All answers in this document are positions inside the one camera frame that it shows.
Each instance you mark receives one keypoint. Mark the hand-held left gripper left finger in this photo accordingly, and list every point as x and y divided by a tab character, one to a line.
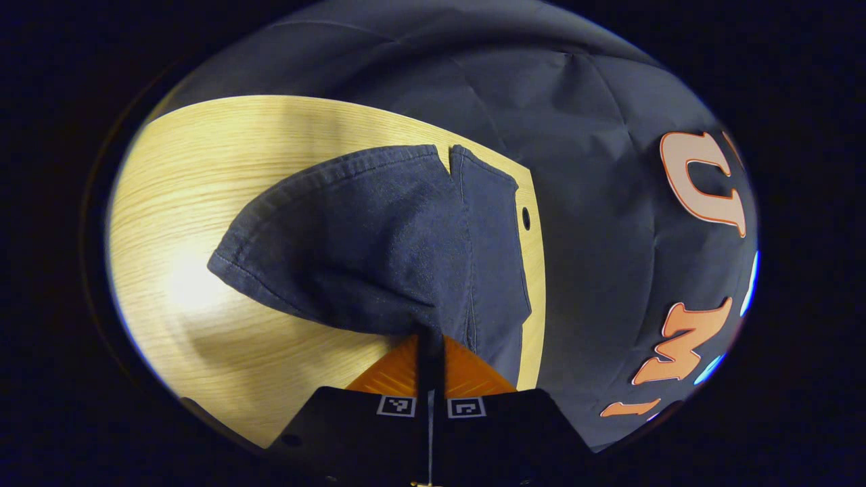
352	433

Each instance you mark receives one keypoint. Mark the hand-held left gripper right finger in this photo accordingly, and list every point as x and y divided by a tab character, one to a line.
507	433

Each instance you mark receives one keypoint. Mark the dark blue jeans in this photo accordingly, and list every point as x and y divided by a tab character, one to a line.
365	250

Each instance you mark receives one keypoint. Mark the black backdrop cloth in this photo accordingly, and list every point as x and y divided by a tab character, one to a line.
595	169

